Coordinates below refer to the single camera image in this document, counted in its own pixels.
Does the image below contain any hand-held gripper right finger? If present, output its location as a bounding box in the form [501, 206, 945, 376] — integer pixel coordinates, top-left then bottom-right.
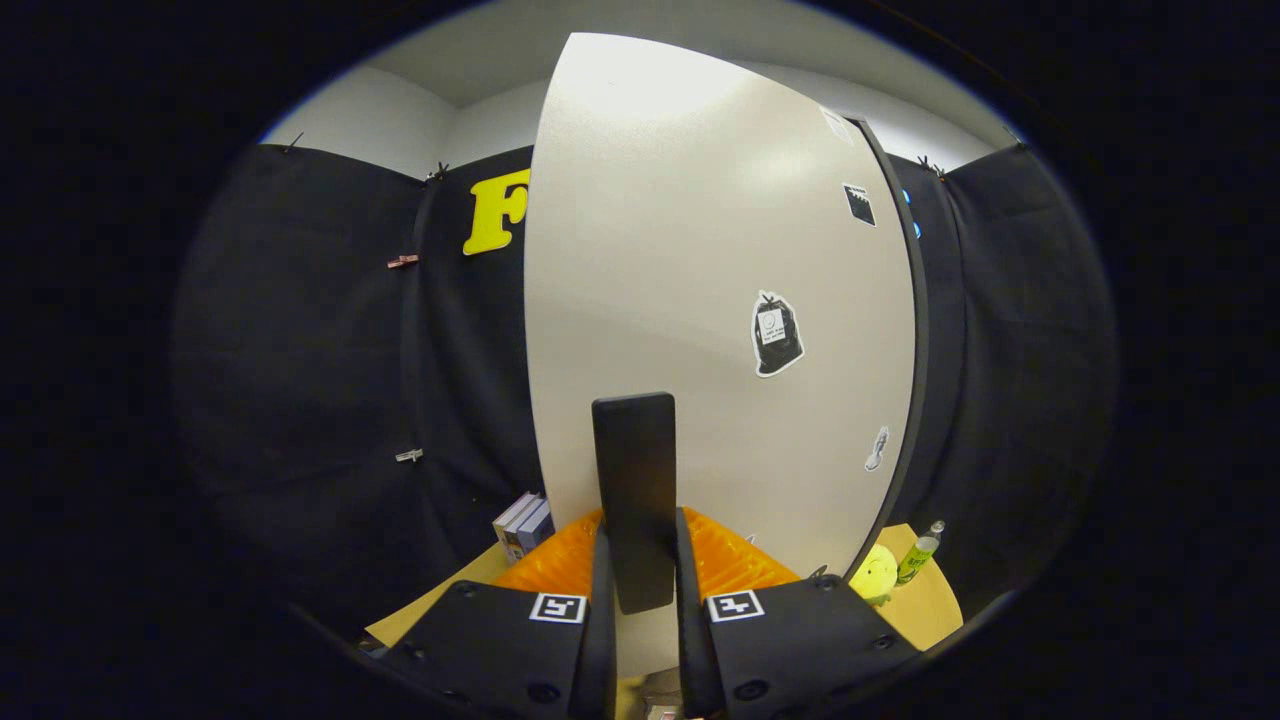
[673, 506, 923, 720]

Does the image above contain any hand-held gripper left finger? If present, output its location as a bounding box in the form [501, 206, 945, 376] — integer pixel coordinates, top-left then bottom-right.
[383, 506, 619, 720]

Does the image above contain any black door handle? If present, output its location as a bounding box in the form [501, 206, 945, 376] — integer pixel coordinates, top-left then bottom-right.
[592, 392, 678, 615]

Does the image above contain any white spine book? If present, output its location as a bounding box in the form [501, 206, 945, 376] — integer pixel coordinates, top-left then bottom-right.
[503, 497, 549, 563]

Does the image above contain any tan spine book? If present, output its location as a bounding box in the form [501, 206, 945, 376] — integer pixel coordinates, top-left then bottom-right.
[492, 492, 541, 561]

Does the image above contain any yellow plush toy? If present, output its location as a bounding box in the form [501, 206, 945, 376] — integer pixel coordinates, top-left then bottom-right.
[848, 543, 899, 608]

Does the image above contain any green label bottle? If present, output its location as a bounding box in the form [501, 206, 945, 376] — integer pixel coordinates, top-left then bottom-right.
[896, 520, 946, 586]

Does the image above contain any black backdrop cloth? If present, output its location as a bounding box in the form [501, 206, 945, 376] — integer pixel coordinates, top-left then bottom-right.
[170, 140, 1116, 641]

